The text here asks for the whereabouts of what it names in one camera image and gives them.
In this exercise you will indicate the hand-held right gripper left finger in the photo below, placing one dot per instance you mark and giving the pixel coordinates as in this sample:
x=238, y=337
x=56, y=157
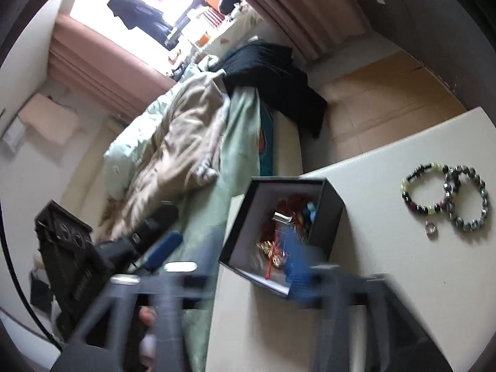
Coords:
x=174, y=290

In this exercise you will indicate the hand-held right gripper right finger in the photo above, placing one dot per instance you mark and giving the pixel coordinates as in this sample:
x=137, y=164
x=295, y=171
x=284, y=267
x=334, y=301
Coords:
x=302, y=263

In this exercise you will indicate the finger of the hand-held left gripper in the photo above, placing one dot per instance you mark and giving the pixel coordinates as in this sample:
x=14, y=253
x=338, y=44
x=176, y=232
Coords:
x=155, y=223
x=164, y=248

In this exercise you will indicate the silver jewelry piece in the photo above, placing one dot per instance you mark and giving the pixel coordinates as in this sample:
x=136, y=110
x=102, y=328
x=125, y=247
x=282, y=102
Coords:
x=283, y=218

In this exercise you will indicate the blue jewelry piece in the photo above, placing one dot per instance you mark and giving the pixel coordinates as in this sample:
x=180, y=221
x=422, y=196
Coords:
x=310, y=211

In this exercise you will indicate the black cardboard box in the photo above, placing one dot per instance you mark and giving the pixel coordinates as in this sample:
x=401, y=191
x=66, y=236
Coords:
x=329, y=213

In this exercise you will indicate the person's left hand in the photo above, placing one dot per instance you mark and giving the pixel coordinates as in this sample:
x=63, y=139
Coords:
x=147, y=315

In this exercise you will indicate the light green printed duvet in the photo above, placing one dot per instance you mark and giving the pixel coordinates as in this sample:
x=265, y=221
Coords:
x=128, y=151

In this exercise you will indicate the beige quilt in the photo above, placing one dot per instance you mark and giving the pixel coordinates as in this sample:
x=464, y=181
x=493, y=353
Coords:
x=182, y=143

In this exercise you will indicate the green bed sheet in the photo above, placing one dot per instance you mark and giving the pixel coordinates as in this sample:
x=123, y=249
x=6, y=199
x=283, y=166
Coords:
x=240, y=143

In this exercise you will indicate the teal printed box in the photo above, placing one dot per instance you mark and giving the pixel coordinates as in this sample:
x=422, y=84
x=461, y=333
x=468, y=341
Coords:
x=265, y=139

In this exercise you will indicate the cardboard sheet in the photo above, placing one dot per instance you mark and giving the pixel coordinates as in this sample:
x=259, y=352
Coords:
x=48, y=118

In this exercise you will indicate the pink curtain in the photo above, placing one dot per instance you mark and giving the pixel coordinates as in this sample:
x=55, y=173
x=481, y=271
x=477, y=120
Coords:
x=294, y=7
x=100, y=66

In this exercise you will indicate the black clothing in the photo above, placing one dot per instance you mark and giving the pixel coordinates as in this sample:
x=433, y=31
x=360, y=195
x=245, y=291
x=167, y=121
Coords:
x=271, y=77

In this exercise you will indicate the orange container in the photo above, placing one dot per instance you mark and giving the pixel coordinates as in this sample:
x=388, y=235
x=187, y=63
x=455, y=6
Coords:
x=204, y=39

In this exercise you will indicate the hanging dark garment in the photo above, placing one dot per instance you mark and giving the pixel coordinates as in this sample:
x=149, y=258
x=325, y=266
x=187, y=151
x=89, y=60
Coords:
x=139, y=13

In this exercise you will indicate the printed window seat cushion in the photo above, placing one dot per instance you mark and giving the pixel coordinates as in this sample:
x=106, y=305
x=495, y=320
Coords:
x=236, y=27

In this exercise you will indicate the black cushion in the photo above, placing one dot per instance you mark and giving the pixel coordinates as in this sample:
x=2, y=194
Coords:
x=229, y=3

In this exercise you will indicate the dark wardrobe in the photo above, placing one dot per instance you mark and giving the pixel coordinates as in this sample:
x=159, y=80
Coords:
x=445, y=27

